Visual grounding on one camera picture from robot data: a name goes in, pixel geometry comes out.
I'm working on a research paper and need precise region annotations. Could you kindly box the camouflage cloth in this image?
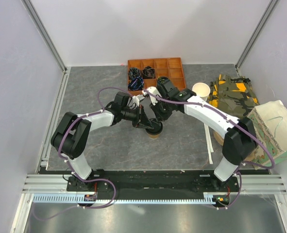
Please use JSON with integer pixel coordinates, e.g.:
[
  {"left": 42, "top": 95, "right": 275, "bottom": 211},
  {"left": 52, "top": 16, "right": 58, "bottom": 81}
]
[{"left": 208, "top": 74, "right": 259, "bottom": 118}]

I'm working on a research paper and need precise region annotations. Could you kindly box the white wrapped straw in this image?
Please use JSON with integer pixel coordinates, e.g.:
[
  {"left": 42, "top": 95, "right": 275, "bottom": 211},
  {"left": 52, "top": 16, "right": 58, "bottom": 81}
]
[
  {"left": 205, "top": 131, "right": 213, "bottom": 165},
  {"left": 204, "top": 124, "right": 214, "bottom": 153}
]

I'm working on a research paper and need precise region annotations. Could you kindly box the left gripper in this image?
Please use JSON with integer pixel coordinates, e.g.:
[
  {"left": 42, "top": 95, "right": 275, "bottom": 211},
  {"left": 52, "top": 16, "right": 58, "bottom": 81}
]
[{"left": 121, "top": 105, "right": 154, "bottom": 130}]

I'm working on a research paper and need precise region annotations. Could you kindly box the purple cable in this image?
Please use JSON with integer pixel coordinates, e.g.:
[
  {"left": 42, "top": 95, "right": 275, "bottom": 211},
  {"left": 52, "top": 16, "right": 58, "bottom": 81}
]
[
  {"left": 32, "top": 87, "right": 132, "bottom": 221},
  {"left": 142, "top": 89, "right": 275, "bottom": 210}
]

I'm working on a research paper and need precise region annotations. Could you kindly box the brown paper coffee cup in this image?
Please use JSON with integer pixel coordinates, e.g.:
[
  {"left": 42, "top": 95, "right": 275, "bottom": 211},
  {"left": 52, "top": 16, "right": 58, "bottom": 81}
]
[{"left": 147, "top": 132, "right": 161, "bottom": 139}]

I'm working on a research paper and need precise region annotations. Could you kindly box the green yellow rolled tie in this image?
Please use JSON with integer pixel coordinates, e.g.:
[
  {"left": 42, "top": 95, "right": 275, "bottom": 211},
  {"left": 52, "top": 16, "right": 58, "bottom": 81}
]
[{"left": 157, "top": 76, "right": 169, "bottom": 83}]

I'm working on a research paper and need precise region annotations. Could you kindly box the slotted cable duct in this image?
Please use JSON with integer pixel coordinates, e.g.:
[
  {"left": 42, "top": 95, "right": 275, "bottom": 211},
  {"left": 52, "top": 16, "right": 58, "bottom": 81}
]
[{"left": 33, "top": 193, "right": 223, "bottom": 205}]

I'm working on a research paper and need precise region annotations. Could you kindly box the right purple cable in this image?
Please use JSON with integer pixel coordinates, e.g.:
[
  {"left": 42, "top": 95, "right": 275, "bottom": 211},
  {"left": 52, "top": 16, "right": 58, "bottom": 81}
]
[{"left": 142, "top": 89, "right": 275, "bottom": 210}]

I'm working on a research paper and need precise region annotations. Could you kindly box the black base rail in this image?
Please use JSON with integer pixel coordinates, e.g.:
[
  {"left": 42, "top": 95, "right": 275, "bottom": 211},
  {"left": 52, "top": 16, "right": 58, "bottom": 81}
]
[{"left": 67, "top": 169, "right": 239, "bottom": 201}]

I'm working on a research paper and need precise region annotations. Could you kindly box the cardboard cup carrier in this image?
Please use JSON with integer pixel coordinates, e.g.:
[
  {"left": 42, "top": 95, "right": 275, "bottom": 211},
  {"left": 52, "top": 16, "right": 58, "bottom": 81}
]
[{"left": 213, "top": 131, "right": 224, "bottom": 146}]

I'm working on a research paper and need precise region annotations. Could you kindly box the orange wooden compartment tray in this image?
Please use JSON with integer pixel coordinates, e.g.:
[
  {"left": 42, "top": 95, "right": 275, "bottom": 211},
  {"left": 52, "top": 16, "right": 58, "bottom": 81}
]
[{"left": 127, "top": 57, "right": 186, "bottom": 95}]

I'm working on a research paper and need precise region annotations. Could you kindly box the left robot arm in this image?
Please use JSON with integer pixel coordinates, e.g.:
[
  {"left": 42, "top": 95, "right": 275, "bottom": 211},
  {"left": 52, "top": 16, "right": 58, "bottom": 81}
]
[{"left": 51, "top": 92, "right": 157, "bottom": 191}]

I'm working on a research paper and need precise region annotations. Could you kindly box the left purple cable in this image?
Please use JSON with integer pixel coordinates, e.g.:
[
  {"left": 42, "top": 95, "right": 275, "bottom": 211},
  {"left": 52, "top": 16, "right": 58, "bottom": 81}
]
[{"left": 32, "top": 87, "right": 132, "bottom": 221}]

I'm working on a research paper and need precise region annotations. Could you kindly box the dark rolled tie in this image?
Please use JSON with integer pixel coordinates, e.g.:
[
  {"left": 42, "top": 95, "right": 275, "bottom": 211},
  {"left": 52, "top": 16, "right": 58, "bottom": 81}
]
[{"left": 128, "top": 67, "right": 141, "bottom": 80}]

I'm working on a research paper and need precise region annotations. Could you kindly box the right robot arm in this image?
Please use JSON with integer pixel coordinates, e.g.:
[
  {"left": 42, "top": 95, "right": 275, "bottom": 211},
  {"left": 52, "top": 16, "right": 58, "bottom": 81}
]
[{"left": 142, "top": 77, "right": 257, "bottom": 191}]

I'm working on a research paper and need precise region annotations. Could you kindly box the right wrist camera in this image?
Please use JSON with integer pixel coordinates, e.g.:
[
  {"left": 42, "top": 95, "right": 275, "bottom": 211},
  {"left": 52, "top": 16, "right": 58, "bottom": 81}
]
[{"left": 142, "top": 86, "right": 162, "bottom": 106}]

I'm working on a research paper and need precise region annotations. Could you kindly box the blue striped rolled tie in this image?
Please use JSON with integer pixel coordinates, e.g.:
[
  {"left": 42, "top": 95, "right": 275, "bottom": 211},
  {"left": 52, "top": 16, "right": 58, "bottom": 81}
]
[{"left": 128, "top": 77, "right": 144, "bottom": 91}]

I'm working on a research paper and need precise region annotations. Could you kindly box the brown rolled tie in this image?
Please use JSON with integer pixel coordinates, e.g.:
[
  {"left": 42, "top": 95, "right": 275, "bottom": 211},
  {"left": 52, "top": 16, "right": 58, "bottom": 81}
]
[{"left": 142, "top": 66, "right": 155, "bottom": 79}]

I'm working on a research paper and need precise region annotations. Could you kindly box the black plastic cup lid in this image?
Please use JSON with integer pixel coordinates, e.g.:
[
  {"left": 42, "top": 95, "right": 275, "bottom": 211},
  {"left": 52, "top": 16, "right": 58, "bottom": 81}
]
[{"left": 146, "top": 118, "right": 163, "bottom": 133}]

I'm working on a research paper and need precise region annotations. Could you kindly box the green printed paper bag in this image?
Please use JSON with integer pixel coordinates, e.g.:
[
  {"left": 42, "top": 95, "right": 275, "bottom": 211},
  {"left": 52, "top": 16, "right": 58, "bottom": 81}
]
[{"left": 248, "top": 100, "right": 287, "bottom": 164}]

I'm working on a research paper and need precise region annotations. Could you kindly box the stack of paper cups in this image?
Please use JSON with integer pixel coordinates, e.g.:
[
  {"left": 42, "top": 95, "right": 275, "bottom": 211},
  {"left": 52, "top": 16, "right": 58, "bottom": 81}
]
[{"left": 192, "top": 83, "right": 210, "bottom": 101}]

